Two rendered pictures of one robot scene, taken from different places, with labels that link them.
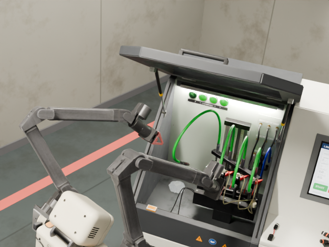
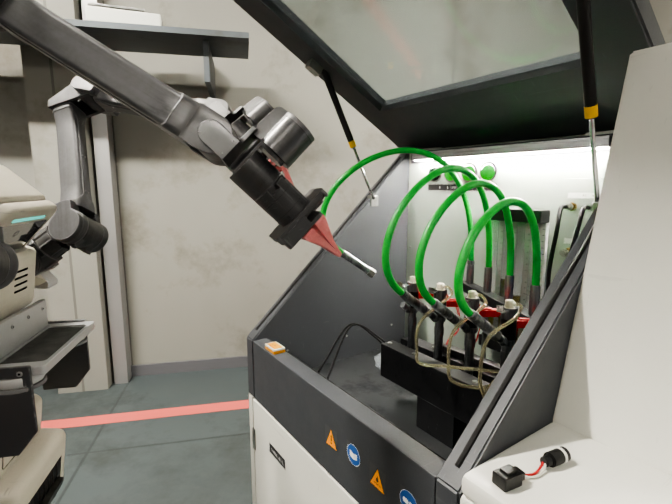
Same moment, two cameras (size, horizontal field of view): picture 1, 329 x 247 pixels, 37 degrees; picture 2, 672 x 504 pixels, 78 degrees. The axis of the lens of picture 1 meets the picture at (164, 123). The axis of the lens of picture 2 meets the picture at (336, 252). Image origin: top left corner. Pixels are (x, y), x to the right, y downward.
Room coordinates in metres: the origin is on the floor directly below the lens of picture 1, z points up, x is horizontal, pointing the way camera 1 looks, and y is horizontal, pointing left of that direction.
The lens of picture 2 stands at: (1.25, -0.69, 1.34)
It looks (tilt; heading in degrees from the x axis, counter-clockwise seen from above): 9 degrees down; 38
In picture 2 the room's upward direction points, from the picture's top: straight up
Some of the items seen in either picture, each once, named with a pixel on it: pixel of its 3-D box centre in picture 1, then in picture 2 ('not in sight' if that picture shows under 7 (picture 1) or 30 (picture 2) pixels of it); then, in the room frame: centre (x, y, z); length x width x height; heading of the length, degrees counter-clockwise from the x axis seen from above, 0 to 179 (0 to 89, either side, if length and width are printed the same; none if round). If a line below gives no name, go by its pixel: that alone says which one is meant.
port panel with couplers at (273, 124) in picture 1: (264, 141); (585, 252); (2.26, -0.56, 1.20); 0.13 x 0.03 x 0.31; 73
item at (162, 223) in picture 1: (190, 232); (325, 421); (1.85, -0.18, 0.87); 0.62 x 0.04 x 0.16; 73
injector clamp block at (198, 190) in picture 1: (224, 205); (451, 396); (2.04, -0.37, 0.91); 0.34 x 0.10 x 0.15; 73
